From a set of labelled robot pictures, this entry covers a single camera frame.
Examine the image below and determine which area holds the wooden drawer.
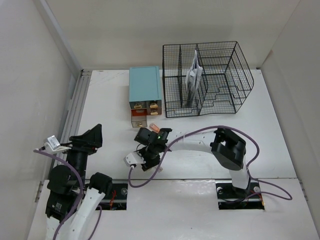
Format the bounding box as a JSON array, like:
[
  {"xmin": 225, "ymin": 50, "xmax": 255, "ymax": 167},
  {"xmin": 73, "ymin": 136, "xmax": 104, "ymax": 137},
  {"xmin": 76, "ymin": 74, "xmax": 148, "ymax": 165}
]
[
  {"xmin": 131, "ymin": 109, "xmax": 148, "ymax": 128},
  {"xmin": 146, "ymin": 107, "xmax": 162, "ymax": 116}
]

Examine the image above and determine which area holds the teal wooden drawer box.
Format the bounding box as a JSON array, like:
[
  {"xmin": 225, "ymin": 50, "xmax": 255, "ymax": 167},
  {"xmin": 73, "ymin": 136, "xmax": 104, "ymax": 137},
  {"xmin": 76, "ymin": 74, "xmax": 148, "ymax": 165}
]
[{"xmin": 128, "ymin": 65, "xmax": 163, "ymax": 118}]

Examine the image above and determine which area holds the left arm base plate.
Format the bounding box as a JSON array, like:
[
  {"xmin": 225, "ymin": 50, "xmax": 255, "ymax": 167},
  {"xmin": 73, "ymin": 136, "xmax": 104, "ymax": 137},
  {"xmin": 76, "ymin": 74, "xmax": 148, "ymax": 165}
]
[{"xmin": 99, "ymin": 181, "xmax": 128, "ymax": 211}]

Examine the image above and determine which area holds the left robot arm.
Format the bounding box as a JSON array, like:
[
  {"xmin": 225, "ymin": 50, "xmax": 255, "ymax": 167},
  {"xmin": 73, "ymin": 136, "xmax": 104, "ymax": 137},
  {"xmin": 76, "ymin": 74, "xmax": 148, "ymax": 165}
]
[{"xmin": 42, "ymin": 123, "xmax": 113, "ymax": 240}]

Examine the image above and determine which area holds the black wire mesh organizer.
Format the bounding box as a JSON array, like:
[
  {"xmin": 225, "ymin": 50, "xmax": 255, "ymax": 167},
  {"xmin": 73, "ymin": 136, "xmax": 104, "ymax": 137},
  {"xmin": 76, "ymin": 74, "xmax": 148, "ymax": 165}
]
[{"xmin": 162, "ymin": 41, "xmax": 254, "ymax": 118}]

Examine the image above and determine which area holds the orange highlighter marker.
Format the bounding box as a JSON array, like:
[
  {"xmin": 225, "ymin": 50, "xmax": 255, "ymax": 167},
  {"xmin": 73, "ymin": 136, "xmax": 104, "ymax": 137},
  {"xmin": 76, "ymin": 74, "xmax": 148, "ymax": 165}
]
[{"xmin": 149, "ymin": 123, "xmax": 160, "ymax": 133}]

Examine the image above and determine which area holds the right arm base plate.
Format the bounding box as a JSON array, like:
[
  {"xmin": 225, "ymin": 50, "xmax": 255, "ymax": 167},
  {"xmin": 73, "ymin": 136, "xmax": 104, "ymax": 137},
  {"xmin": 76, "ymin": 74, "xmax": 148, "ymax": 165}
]
[{"xmin": 215, "ymin": 181, "xmax": 265, "ymax": 210}]

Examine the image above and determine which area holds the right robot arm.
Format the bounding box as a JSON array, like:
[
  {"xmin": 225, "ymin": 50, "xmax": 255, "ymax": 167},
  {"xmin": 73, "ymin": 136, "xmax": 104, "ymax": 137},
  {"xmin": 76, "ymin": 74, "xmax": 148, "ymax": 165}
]
[{"xmin": 125, "ymin": 127, "xmax": 251, "ymax": 198}]

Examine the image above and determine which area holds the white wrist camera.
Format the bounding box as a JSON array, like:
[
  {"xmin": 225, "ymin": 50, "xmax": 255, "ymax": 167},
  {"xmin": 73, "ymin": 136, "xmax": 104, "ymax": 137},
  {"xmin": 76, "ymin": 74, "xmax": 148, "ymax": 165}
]
[
  {"xmin": 44, "ymin": 135, "xmax": 71, "ymax": 154},
  {"xmin": 123, "ymin": 152, "xmax": 145, "ymax": 167}
]

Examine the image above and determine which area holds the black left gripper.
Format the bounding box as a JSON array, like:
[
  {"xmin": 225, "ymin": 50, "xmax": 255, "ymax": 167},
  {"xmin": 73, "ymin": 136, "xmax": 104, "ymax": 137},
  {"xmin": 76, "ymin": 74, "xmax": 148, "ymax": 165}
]
[{"xmin": 59, "ymin": 123, "xmax": 103, "ymax": 187}]

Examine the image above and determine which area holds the white Canon paper booklet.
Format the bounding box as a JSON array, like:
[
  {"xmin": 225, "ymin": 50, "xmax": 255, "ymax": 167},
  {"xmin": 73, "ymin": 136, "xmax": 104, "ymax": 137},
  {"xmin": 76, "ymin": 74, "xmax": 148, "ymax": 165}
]
[{"xmin": 185, "ymin": 50, "xmax": 203, "ymax": 107}]

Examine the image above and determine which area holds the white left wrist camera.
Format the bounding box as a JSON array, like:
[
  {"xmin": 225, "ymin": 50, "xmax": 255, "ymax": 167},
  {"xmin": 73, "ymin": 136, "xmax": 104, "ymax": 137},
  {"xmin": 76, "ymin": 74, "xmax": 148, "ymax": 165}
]
[{"xmin": 44, "ymin": 135, "xmax": 71, "ymax": 154}]

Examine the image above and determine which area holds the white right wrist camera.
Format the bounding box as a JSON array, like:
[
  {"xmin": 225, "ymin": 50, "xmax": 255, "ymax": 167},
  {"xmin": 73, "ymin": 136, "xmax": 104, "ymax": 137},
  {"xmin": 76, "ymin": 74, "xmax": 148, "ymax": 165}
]
[{"xmin": 123, "ymin": 152, "xmax": 145, "ymax": 167}]

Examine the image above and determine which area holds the aluminium frame rail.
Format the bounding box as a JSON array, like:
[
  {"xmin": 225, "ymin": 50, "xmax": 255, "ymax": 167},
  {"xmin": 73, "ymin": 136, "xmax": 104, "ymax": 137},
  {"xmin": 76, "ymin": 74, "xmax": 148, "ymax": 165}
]
[{"xmin": 49, "ymin": 69, "xmax": 91, "ymax": 180}]

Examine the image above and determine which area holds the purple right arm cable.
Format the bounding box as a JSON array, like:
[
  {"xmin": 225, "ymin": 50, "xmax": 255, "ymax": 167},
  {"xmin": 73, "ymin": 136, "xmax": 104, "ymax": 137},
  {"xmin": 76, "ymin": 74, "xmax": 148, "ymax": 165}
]
[{"xmin": 127, "ymin": 125, "xmax": 293, "ymax": 202}]

